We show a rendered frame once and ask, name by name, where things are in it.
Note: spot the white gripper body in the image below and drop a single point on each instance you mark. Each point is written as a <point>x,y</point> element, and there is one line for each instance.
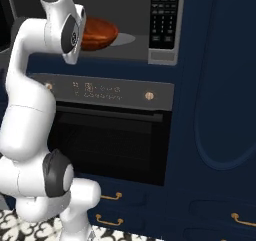
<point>82,18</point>

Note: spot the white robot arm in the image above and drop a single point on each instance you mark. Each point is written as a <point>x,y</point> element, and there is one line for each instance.
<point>26,125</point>

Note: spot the brown bowl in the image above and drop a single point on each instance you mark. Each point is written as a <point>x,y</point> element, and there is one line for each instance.
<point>100,33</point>

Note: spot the grey microwave turntable plate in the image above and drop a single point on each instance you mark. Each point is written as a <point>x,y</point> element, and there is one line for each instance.
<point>126,39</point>

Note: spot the dark microwave door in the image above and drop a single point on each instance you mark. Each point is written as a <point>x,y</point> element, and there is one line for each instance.
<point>4,18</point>

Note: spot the grey microwave oven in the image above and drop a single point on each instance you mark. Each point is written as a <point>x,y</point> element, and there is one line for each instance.
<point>163,21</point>

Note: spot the black oven door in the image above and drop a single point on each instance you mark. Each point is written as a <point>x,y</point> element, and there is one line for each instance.
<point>113,148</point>

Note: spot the navy tall cupboard door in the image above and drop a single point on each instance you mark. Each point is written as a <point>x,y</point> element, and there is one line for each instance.
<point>220,85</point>

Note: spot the copper oven knob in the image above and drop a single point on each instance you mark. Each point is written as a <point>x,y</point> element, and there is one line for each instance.
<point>149,95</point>
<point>49,86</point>

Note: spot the black built-in oven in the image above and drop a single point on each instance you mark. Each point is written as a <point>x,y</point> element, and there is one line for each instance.
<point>113,91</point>

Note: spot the navy wide drawer front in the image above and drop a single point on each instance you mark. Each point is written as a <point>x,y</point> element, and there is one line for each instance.
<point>213,211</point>

